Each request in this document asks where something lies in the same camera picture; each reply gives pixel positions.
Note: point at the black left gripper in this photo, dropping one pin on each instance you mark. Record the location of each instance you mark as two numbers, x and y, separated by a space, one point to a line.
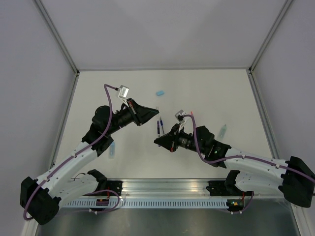
141 114

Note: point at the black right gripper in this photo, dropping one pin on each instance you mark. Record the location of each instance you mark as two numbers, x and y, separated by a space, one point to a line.
169 141

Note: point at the blue gel pen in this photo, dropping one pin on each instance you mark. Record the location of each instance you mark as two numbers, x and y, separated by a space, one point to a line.
161 124

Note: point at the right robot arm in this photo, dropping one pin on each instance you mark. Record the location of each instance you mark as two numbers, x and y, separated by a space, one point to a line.
292 178

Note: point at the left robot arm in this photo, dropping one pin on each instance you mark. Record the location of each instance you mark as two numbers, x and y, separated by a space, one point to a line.
42 197

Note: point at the blue highlighter pen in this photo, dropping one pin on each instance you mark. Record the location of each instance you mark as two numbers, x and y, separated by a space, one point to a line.
112 151

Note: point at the green highlighter pen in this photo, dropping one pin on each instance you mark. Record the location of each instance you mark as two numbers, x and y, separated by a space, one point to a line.
222 131

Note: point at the light blue highlighter cap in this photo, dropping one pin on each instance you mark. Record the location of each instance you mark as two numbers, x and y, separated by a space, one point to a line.
160 93

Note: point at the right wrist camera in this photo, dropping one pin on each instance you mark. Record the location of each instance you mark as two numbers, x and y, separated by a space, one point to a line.
182 118

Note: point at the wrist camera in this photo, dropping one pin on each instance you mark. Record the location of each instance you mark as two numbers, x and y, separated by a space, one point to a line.
182 118
122 93

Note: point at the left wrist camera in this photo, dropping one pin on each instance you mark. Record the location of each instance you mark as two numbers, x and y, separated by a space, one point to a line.
122 93

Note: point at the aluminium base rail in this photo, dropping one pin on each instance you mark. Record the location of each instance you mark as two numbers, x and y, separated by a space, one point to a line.
171 188

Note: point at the white slotted cable duct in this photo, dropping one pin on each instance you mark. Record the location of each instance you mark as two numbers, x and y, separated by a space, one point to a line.
102 203

